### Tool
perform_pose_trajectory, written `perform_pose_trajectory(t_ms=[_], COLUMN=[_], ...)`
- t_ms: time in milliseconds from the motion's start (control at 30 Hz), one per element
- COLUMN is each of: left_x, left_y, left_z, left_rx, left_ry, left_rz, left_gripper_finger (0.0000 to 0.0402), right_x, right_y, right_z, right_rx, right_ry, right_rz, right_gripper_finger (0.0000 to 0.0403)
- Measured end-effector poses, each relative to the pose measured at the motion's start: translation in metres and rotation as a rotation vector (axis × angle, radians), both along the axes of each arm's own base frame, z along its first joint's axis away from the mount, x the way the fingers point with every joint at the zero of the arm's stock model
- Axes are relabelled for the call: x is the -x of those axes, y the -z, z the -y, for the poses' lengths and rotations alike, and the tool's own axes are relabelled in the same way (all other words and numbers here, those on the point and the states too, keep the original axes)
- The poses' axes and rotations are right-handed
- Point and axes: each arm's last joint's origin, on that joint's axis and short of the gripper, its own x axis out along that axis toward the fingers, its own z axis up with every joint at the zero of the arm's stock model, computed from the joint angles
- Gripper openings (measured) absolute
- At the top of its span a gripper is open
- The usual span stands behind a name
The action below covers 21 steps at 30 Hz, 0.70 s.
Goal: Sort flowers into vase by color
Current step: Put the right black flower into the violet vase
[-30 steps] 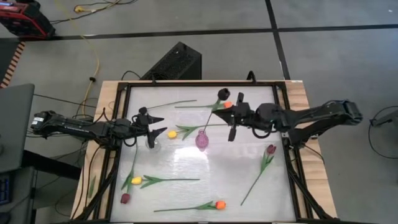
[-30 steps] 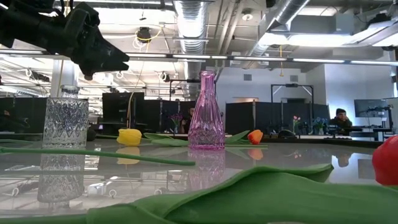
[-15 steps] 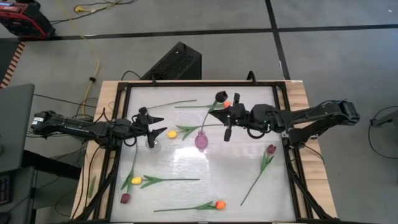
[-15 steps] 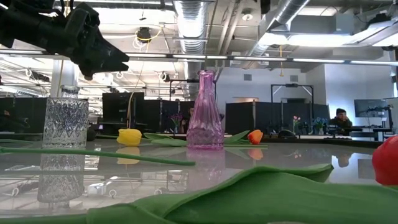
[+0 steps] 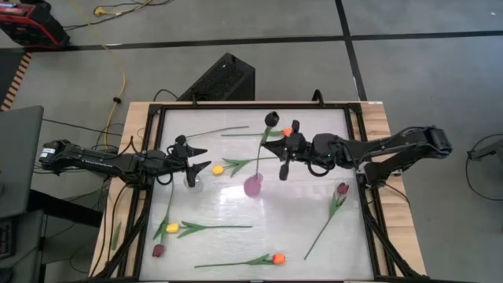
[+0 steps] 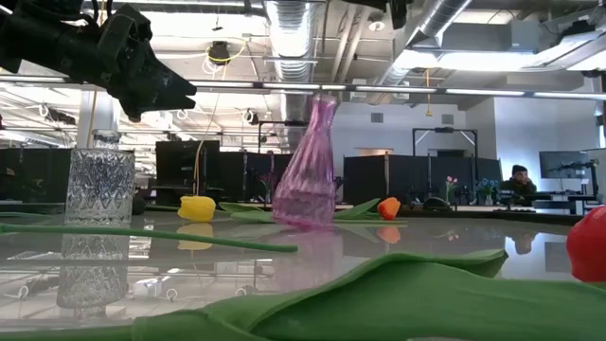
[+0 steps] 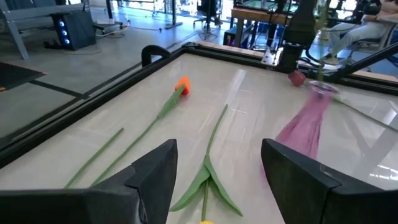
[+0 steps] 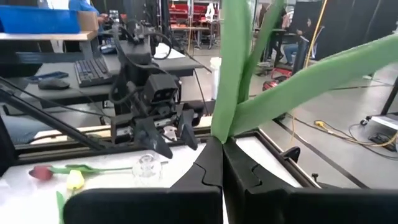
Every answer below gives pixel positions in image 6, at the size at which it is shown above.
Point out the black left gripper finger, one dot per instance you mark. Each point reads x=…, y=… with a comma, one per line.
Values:
x=161, y=80
x=142, y=105

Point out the yellow artificial tulip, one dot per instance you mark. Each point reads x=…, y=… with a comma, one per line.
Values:
x=196, y=208

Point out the dark red artificial tulip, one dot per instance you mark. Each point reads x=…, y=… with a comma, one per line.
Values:
x=142, y=233

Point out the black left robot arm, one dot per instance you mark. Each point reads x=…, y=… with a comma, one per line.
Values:
x=38, y=42

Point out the clear cut-glass vase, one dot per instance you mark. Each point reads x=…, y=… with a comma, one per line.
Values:
x=99, y=184

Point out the pink ribbed glass vase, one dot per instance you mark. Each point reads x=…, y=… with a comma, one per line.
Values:
x=308, y=180

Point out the pink background flowers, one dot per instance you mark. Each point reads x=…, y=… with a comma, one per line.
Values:
x=451, y=182

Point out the blue background flowers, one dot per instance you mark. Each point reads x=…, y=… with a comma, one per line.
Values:
x=487, y=186

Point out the black partition panel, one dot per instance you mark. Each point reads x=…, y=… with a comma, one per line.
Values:
x=369, y=180
x=184, y=166

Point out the white overhead light bar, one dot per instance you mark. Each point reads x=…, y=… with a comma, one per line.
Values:
x=402, y=88

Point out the person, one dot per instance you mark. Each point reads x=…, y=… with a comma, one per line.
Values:
x=519, y=184

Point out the computer monitor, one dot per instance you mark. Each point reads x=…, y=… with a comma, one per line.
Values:
x=563, y=164

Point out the background desk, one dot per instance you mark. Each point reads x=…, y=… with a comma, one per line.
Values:
x=558, y=196

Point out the black ceiling camera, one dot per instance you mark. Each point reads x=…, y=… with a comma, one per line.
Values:
x=219, y=52

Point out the silver ventilation duct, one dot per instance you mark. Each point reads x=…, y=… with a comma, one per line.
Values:
x=291, y=42
x=426, y=28

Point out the black metal stand frame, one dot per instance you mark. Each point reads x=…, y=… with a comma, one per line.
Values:
x=445, y=129

